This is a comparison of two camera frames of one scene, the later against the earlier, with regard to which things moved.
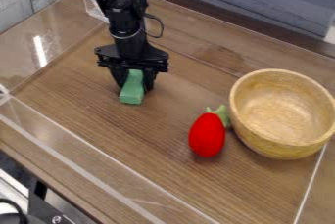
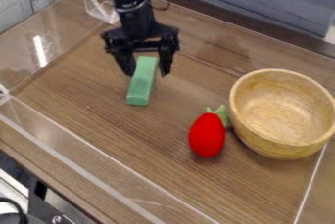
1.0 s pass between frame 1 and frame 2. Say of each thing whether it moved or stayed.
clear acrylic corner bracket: stayed
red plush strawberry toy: stayed
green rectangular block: moved
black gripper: moved
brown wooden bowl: stayed
